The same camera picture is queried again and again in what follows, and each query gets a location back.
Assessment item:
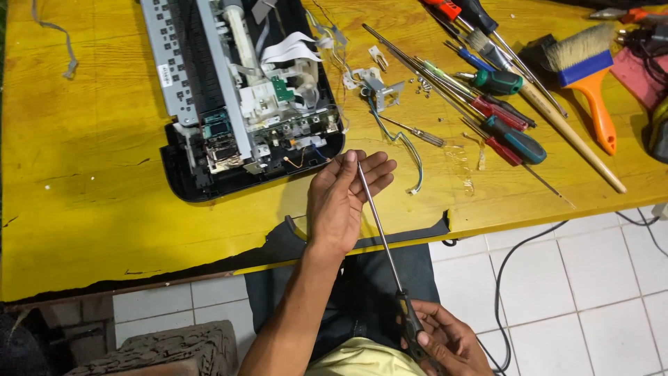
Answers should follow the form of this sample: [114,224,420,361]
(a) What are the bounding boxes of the small blue-handled screwdriver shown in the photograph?
[443,40,495,72]

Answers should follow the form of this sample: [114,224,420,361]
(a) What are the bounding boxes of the person's dark trousers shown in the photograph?
[244,242,442,362]

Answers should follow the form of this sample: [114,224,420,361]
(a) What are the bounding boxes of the grey metal bracket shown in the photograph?
[359,67,406,113]

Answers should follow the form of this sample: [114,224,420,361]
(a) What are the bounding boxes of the clear plastic film scrap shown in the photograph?
[443,132,487,197]

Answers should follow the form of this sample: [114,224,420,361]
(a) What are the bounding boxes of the small white plastic part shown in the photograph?
[367,45,388,72]

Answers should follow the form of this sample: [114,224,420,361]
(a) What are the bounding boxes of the stubby green black screwdriver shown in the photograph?
[453,68,524,96]

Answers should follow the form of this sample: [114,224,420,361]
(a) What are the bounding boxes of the black brush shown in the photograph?
[518,33,560,80]

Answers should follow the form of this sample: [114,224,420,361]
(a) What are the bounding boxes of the tangle of black cables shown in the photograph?
[615,23,668,92]

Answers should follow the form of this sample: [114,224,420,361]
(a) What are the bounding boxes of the dark blue handled screwdriver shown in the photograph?
[455,0,569,119]

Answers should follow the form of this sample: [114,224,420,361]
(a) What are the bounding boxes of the thin metal probe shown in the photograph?
[522,164,578,211]

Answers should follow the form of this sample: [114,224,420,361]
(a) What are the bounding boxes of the pink cloth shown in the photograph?
[610,46,668,111]

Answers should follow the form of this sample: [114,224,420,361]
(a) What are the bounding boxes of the grey flat ribbon cable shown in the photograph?
[30,0,79,80]

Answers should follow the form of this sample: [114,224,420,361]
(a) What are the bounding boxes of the teal black handled screwdriver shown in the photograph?
[417,68,548,166]

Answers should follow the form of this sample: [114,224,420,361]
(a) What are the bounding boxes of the long black-handled screwdriver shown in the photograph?
[356,161,432,369]

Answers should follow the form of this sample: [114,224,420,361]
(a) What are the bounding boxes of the thin black cable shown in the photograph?
[615,208,668,258]

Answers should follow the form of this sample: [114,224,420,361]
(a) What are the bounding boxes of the dark bag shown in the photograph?
[0,307,55,376]

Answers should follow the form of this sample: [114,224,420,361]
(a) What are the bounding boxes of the scattered small metal screws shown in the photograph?
[406,76,445,123]

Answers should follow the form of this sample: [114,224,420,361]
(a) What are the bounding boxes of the person's yellow shirt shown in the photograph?
[304,337,428,376]

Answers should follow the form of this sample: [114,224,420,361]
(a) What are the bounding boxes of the small clear-handled screwdriver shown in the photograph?
[375,113,447,148]

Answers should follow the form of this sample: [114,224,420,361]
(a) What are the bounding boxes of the orange-red handled screwdriver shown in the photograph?
[421,0,463,22]

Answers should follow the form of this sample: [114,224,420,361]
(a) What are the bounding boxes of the green and blue wire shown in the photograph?
[367,95,424,196]

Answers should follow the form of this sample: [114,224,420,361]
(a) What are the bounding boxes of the green-tipped black-handled screwdriver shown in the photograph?
[414,56,538,129]

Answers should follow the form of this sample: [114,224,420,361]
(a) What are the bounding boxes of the short red-handled screwdriver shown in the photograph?
[460,116,524,167]

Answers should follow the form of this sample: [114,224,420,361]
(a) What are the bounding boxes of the wide blue orange brush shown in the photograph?
[543,23,619,156]

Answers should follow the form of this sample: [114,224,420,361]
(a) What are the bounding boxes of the person's left hand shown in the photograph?
[307,150,398,258]

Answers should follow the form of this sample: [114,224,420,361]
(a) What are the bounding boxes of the wooden-handled round paintbrush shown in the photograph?
[464,28,627,195]

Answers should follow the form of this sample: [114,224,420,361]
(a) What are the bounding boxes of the grey carved stone block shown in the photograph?
[64,320,239,376]

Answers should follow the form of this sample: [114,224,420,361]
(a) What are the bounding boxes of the orange-handled pliers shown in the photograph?
[589,5,668,25]

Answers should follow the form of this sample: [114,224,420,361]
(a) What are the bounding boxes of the disassembled black printer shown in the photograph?
[139,0,349,204]

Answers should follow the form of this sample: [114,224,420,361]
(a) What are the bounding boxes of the person's right hand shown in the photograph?
[400,300,494,376]

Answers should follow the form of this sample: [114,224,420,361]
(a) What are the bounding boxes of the yellow black tool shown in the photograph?
[646,95,668,164]

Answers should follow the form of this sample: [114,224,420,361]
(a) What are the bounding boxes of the long red-handled screwdriver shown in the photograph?
[361,23,530,132]

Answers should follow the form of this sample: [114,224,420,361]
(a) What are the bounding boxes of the black power cable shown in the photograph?
[441,219,571,376]

